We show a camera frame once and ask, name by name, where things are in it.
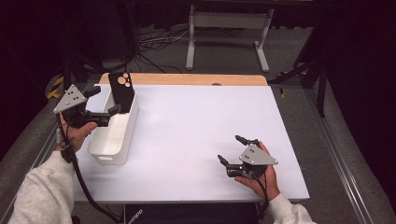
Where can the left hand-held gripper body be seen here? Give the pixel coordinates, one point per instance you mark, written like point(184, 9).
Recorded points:
point(71, 98)

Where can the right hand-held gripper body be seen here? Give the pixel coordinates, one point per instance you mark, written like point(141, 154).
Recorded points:
point(257, 158)

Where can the white plastic bin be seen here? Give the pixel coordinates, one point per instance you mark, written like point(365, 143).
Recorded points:
point(113, 140)

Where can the person's right hand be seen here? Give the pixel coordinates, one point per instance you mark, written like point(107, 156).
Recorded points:
point(267, 183)

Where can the person's left hand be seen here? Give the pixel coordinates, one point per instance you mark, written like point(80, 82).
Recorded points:
point(77, 133)

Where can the yellow black floor tape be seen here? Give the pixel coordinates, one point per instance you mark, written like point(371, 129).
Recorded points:
point(54, 91)

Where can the black metal stand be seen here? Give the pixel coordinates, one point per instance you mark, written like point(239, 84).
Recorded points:
point(322, 84)
point(67, 70)

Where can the person's black clothing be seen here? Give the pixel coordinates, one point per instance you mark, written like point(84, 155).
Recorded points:
point(199, 214)

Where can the wooden table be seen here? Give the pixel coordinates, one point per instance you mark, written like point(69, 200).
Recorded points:
point(193, 79)

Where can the white metal stand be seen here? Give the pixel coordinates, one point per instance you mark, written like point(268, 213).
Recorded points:
point(229, 20)

